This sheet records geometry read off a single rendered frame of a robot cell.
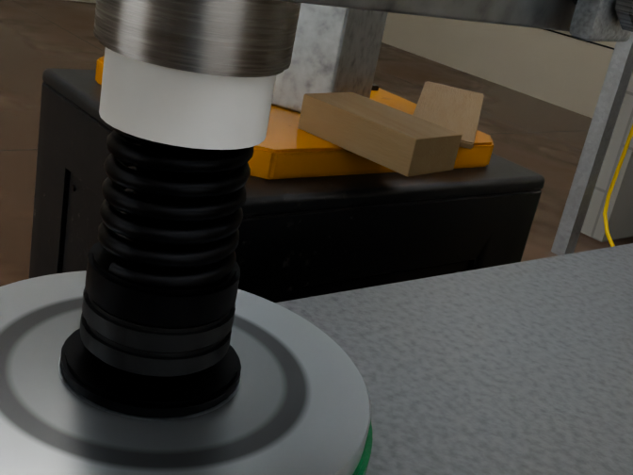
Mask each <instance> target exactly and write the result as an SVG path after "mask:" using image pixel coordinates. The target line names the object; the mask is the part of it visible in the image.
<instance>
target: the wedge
mask: <svg viewBox="0 0 633 475"><path fill-rule="evenodd" d="M483 97H484V95H483V93H479V92H474V91H471V90H463V89H459V88H454V87H450V86H446V85H442V84H437V83H433V82H430V81H427V82H425V85H424V87H423V90H422V92H421V94H420V97H419V100H418V102H417V105H416V108H415V110H414V115H413V116H415V117H418V118H420V119H423V120H425V121H428V122H431V123H435V124H437V125H440V126H443V127H444V128H447V129H449V130H452V131H454V132H457V133H460V134H462V139H461V143H460V146H459V147H463V148H467V149H472V148H473V147H474V143H475V138H476V134H477V129H478V124H479V115H480V111H481V107H482V102H483Z"/></svg>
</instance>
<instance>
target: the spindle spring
mask: <svg viewBox="0 0 633 475"><path fill-rule="evenodd" d="M111 127H112V126H111ZM112 128H113V129H114V130H113V131H112V132H111V133H110V134H109V135H108V136H107V138H106V147H107V149H108V151H109V152H110V153H111V154H110V155H109V156H108V157H107V158H106V160H105V163H104V169H105V173H106V175H107V176H108V177H107V179H105V181H104V182H103V184H102V193H103V196H104V197H105V199H104V201H103V203H102V205H101V207H100V210H99V213H100V215H101V218H102V220H103V222H102V223H101V224H100V225H99V226H98V240H99V242H100V244H101V245H102V246H103V247H104V248H105V249H107V250H108V251H109V252H110V253H111V254H113V255H115V256H117V257H118V258H120V259H122V260H125V261H128V262H131V263H134V264H138V265H141V266H146V267H153V268H159V269H175V270H176V269H192V268H199V267H204V266H207V267H204V268H201V269H198V270H190V271H179V272H165V271H155V270H145V269H141V268H138V267H135V266H132V265H129V264H127V263H125V262H123V261H121V260H117V259H116V260H115V261H113V262H112V263H111V264H110V266H109V269H108V271H110V272H111V273H113V274H115V275H117V276H119V277H121V278H123V279H126V280H128V281H131V282H135V283H138V284H142V285H145V286H151V287H163V288H177V289H179V288H196V287H207V286H210V285H213V284H215V283H217V282H219V281H221V280H222V279H224V278H226V277H227V275H228V274H229V273H230V272H231V271H232V269H233V267H234V265H235V262H236V255H235V249H236V247H237V245H238V242H239V230H238V228H239V226H240V224H241V223H242V220H243V212H242V208H241V206H243V205H244V203H245V201H246V194H247V191H246V186H245V184H246V183H247V181H248V179H249V177H250V175H251V168H250V166H249V164H248V161H249V160H250V159H251V158H252V156H253V147H254V146H252V147H249V148H243V149H234V150H222V152H221V153H214V154H203V155H191V154H176V153H168V152H162V151H156V150H153V149H149V148H144V147H141V146H138V145H136V144H137V143H139V142H144V143H148V144H151V145H155V146H161V147H166V148H173V149H182V150H205V149H194V148H187V147H180V146H173V145H168V144H164V143H159V142H154V141H151V140H147V139H141V138H138V137H135V136H132V135H129V134H127V133H124V132H122V131H121V130H118V129H116V128H114V127H112ZM129 166H135V167H138V168H142V169H145V170H149V171H153V172H164V173H172V174H182V175H208V174H217V173H218V174H219V177H214V178H205V179H179V178H168V177H162V176H155V175H151V174H147V173H143V172H137V169H130V168H128V167H129ZM127 188H130V189H132V190H129V191H126V190H125V189H127ZM134 190H135V191H138V192H141V193H145V194H150V195H153V196H160V197H167V198H177V199H201V198H212V197H215V200H212V201H206V202H198V203H175V202H165V201H158V200H154V199H149V198H144V197H141V196H138V195H135V194H134ZM121 211H122V212H121ZM131 215H133V216H136V217H140V218H143V219H147V220H152V221H164V222H178V223H193V222H205V221H211V223H208V224H205V225H199V226H166V225H157V224H151V223H147V222H143V221H137V220H134V219H132V218H131ZM117 233H118V234H120V235H123V236H125V237H128V238H132V239H136V240H140V241H144V242H150V243H154V244H162V245H172V246H187V245H198V244H205V243H208V245H206V246H202V247H197V248H190V249H165V248H156V247H150V246H146V245H142V244H137V243H135V242H132V241H130V240H127V239H125V238H123V237H120V236H119V235H118V234H117ZM208 265H209V266H208Z"/></svg>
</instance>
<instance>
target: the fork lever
mask: <svg viewBox="0 0 633 475"><path fill-rule="evenodd" d="M279 1H287V2H297V3H305V4H314V5H322V6H332V7H340V8H357V9H366V10H375V11H384V12H393V13H401V14H411V15H419V16H428V17H437V18H446V19H454V20H464V21H472V22H481V23H490V24H499V25H516V26H524V27H533V28H542V29H551V30H559V31H569V32H570V25H571V22H572V19H573V16H574V12H575V9H576V3H577V0H279ZM615 11H616V14H617V17H618V19H619V22H620V25H621V28H622V29H623V30H627V31H631V32H633V0H615Z"/></svg>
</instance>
